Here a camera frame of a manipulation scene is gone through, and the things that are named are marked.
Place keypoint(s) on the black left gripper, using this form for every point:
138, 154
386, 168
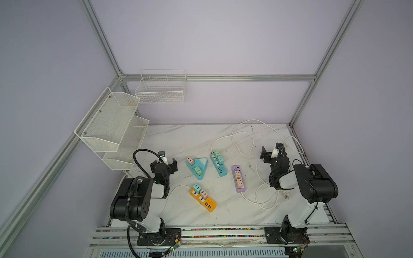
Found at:
164, 165

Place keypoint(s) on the pink plug purple strip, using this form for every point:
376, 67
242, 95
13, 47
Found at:
239, 184
237, 175

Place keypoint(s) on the purple power strip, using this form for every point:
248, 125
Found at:
233, 169

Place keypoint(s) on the blue rectangular power strip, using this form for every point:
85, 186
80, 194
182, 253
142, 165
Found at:
220, 168

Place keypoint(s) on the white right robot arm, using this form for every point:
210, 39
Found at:
316, 188

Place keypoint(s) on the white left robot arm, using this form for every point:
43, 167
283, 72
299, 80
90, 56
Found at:
132, 201

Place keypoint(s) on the green plug on orange strip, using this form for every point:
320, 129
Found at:
197, 188

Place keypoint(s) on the pink plug on orange strip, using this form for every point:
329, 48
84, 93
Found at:
204, 194

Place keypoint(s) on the small white mesh shelf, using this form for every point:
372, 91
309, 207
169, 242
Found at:
132, 140

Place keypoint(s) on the teal triangular power strip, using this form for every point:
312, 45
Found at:
201, 163

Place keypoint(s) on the orange power strip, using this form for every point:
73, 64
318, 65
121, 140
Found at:
208, 203

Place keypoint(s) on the large white mesh shelf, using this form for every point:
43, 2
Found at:
104, 126

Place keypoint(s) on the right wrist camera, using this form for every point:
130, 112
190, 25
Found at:
275, 151

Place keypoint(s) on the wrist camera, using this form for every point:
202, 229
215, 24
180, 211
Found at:
275, 151
163, 157

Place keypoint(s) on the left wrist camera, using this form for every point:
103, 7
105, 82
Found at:
163, 157

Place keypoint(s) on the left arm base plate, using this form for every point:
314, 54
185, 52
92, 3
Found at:
165, 237

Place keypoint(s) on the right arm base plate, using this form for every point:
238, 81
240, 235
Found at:
278, 235

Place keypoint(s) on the white wire basket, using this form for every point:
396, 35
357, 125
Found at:
162, 86

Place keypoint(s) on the aluminium front rail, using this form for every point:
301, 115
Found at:
228, 237

